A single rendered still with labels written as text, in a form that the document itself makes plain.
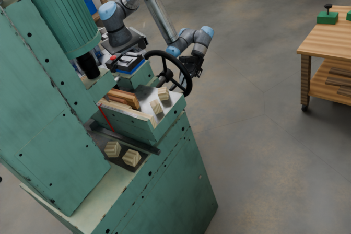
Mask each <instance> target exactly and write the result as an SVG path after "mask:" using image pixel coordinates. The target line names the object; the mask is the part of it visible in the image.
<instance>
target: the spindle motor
mask: <svg viewBox="0 0 351 234"><path fill-rule="evenodd" d="M32 1H33V3H34V4H35V6H36V8H37V10H38V11H39V13H40V14H41V16H42V18H43V19H44V21H45V22H46V24H47V26H48V27H49V29H50V30H51V32H52V34H53V35H54V37H55V38H56V40H57V42H58V43H59V45H60V47H61V48H62V50H63V52H64V53H65V55H66V56H67V58H68V60H71V59H74V58H77V57H79V56H82V55H84V54H85V53H87V52H89V51H90V50H92V49H93V48H94V47H95V46H96V45H97V44H98V43H99V42H100V40H101V37H102V36H101V33H100V31H99V29H98V28H97V25H96V23H95V21H94V19H93V17H92V15H91V13H90V11H89V9H88V7H87V5H86V3H85V1H84V0H32Z"/></svg>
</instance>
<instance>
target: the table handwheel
mask: <svg viewBox="0 0 351 234"><path fill-rule="evenodd" d="M151 56H161V58H162V63H163V70H162V72H161V73H160V74H159V75H157V76H156V77H158V78H159V81H160V82H159V83H158V85H157V86H156V87H155V88H161V87H162V85H163V84H164V83H168V82H169V81H171V82H173V83H174V84H175V85H177V86H178V87H179V88H180V89H181V90H183V91H184V92H182V94H183V95H184V97H187V96H188V95H189V94H190V93H191V91H192V87H193V83H192V78H191V75H190V73H189V71H188V70H187V68H186V67H185V66H184V65H183V63H182V62H181V61H180V60H178V59H177V58H176V57H175V56H173V55H172V54H170V53H168V52H165V51H162V50H150V51H148V52H146V53H145V55H144V58H145V60H148V59H149V58H150V57H151ZM166 59H168V60H169V61H171V62H172V63H173V64H174V65H176V66H177V67H178V68H179V70H180V71H181V72H182V74H183V75H184V77H185V80H186V89H185V88H184V87H183V86H181V85H180V84H179V83H178V82H177V81H176V80H174V79H173V76H174V74H173V71H172V70H171V69H169V68H167V65H166Z"/></svg>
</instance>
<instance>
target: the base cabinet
mask: <svg viewBox="0 0 351 234"><path fill-rule="evenodd" d="M38 203H39V202H38ZM39 204H40V205H42V204H41V203H39ZM42 206H43V205H42ZM43 207H44V208H45V209H46V210H47V211H48V212H50V213H51V214H52V215H53V216H54V217H55V218H56V219H58V220H59V221H60V222H61V223H62V224H63V225H64V226H65V227H67V228H68V229H69V230H70V231H71V232H72V233H73V234H81V233H79V232H78V231H77V230H75V229H74V228H73V227H71V226H70V225H69V224H67V223H66V222H65V221H63V220H62V219H60V218H59V217H58V216H56V215H55V214H54V213H53V212H51V211H50V210H49V209H47V208H46V207H45V206H43ZM217 208H218V204H217V201H216V198H215V195H214V192H213V189H212V186H211V184H210V181H209V178H208V175H207V172H206V169H205V167H204V164H203V161H202V158H201V155H200V152H199V149H198V147H197V144H196V141H195V138H194V135H193V132H192V129H191V127H190V126H189V127H188V129H187V130H186V131H185V133H184V134H183V135H182V137H181V138H180V140H179V141H178V142H177V144H176V145H175V146H174V148H173V149H172V151H171V152H170V154H169V155H168V156H167V158H166V159H165V160H164V162H163V163H162V164H161V166H160V167H159V169H158V170H157V171H156V173H155V174H154V175H153V177H152V178H151V180H150V181H149V182H148V183H147V185H146V186H145V188H144V189H143V190H142V192H141V193H140V195H139V196H138V198H137V199H136V200H135V202H134V203H133V204H132V206H131V207H130V208H129V210H128V211H127V212H126V214H125V215H124V217H123V218H122V219H121V221H120V222H119V223H118V225H117V226H116V228H115V229H114V230H113V232H112V233H111V234H204V232H205V231H206V229H207V227H208V225H209V223H210V221H211V219H212V218H213V216H214V214H215V212H216V210H217Z"/></svg>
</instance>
